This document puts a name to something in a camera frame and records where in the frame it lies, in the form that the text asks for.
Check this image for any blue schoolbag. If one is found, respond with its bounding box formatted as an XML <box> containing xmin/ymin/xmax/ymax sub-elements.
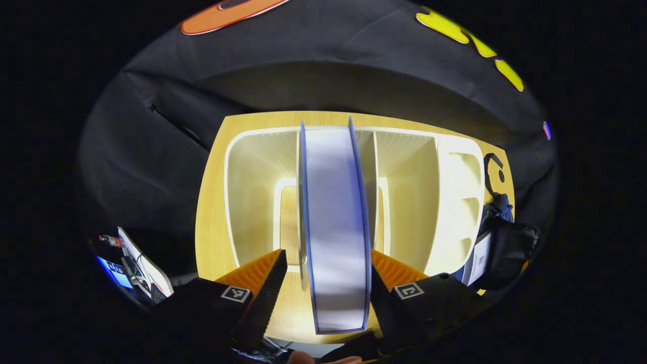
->
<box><xmin>463</xmin><ymin>153</ymin><xmax>540</xmax><ymax>296</ymax></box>

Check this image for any white book pale spine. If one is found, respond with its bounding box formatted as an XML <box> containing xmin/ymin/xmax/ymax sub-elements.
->
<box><xmin>463</xmin><ymin>230</ymin><xmax>492</xmax><ymax>287</ymax></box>

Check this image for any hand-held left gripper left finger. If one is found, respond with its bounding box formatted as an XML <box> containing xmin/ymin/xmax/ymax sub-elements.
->
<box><xmin>152</xmin><ymin>249</ymin><xmax>288</xmax><ymax>354</ymax></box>

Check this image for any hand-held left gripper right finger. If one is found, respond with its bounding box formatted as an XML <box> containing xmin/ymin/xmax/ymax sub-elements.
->
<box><xmin>371</xmin><ymin>249</ymin><xmax>486</xmax><ymax>354</ymax></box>

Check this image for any black backdrop cloth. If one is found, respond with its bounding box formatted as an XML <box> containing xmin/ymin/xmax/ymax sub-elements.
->
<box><xmin>78</xmin><ymin>0</ymin><xmax>557</xmax><ymax>284</ymax></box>

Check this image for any white book grey spine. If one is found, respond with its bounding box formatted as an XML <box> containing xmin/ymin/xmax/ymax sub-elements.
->
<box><xmin>300</xmin><ymin>117</ymin><xmax>373</xmax><ymax>335</ymax></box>

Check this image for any computer monitor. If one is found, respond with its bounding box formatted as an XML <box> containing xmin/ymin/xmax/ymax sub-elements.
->
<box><xmin>96</xmin><ymin>255</ymin><xmax>133</xmax><ymax>290</ymax></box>

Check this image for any cream bookshelf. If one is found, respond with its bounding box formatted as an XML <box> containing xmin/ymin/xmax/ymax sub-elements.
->
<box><xmin>224</xmin><ymin>125</ymin><xmax>486</xmax><ymax>280</ymax></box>

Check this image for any white side table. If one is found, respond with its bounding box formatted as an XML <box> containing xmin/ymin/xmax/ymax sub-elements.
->
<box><xmin>117</xmin><ymin>226</ymin><xmax>175</xmax><ymax>299</ymax></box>

